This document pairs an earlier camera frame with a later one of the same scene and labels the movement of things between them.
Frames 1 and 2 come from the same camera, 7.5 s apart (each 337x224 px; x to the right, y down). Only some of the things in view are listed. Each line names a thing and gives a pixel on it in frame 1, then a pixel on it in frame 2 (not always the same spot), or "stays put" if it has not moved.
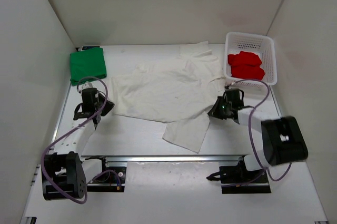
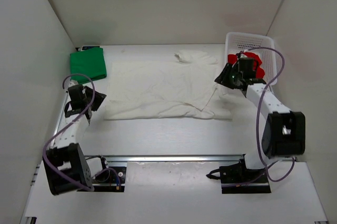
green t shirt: [88, 62] stays put
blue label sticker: [88, 47] stays put
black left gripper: [109, 105] → [99, 98]
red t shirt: [246, 64] stays put
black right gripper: [215, 112] → [223, 79]
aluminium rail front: [210, 159] stays put
